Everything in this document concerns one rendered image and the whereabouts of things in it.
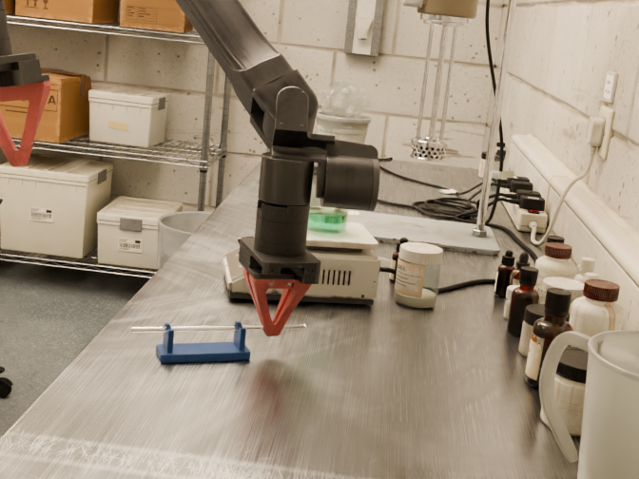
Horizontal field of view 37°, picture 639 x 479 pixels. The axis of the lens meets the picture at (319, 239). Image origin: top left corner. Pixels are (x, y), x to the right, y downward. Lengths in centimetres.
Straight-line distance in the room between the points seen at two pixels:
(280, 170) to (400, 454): 32
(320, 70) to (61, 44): 103
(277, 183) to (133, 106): 257
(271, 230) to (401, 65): 275
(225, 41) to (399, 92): 267
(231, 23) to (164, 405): 44
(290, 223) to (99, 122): 263
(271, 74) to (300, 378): 33
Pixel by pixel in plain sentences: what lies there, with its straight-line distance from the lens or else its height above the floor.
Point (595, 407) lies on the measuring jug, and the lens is 77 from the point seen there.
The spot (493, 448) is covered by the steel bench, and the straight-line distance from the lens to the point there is 93.
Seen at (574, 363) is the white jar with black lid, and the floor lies 82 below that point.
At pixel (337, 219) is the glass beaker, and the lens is 127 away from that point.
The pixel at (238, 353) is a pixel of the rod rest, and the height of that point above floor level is 76.
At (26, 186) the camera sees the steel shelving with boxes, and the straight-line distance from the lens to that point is 363.
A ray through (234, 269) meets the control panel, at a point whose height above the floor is 78.
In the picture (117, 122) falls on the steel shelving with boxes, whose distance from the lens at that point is 358.
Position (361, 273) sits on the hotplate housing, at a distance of 126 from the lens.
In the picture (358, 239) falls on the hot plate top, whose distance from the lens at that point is 127.
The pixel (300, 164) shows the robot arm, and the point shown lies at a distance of 100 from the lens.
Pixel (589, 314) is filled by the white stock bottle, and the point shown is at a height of 83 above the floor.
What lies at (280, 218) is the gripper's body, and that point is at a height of 91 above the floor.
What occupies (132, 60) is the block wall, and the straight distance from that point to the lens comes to 387.
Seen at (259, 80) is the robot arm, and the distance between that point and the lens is 105.
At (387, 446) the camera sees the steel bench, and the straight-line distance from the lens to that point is 90.
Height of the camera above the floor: 114
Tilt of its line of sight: 14 degrees down
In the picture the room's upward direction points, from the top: 6 degrees clockwise
